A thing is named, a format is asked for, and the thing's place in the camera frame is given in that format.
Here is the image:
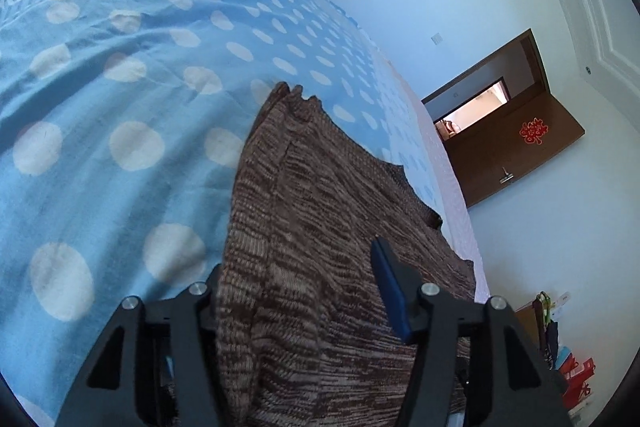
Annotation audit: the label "brown door frame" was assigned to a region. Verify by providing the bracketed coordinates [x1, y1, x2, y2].
[421, 28, 551, 142]

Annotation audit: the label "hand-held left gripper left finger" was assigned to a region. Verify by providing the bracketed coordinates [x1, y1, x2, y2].
[55, 264, 223, 427]

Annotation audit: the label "blue and pink polka-dot bedsheet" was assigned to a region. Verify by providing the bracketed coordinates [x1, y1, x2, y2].
[0, 0, 488, 427]

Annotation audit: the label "red paper door decoration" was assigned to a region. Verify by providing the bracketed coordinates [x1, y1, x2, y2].
[517, 118, 548, 145]

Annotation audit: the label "brown knit sun-pattern sweater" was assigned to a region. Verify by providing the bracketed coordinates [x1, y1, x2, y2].
[215, 82, 476, 427]

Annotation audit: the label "green patterned cloth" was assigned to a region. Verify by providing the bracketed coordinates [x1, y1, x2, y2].
[535, 292, 555, 320]

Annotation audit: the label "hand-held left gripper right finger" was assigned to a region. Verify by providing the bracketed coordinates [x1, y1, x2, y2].
[370, 236, 573, 427]

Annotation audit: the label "brown wooden door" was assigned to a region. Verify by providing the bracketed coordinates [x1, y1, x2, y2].
[442, 93, 586, 208]

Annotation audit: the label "colourful gift bags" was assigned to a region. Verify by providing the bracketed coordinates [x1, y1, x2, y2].
[552, 347, 598, 413]

